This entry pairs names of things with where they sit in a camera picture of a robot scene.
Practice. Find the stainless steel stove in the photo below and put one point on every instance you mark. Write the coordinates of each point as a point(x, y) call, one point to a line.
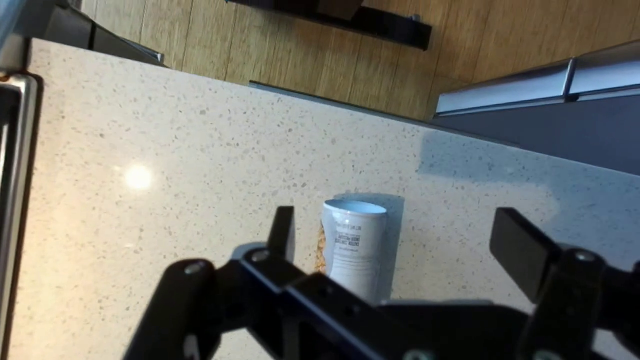
point(13, 167)

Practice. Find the white whipped cream container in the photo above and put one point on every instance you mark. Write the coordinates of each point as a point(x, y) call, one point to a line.
point(357, 247)

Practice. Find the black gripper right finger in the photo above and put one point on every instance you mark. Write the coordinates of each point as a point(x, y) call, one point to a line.
point(527, 252)

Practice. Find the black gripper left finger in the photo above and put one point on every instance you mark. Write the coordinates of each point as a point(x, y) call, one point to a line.
point(281, 232)

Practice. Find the stainless steel fridge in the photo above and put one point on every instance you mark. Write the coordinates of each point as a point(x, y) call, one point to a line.
point(533, 132)

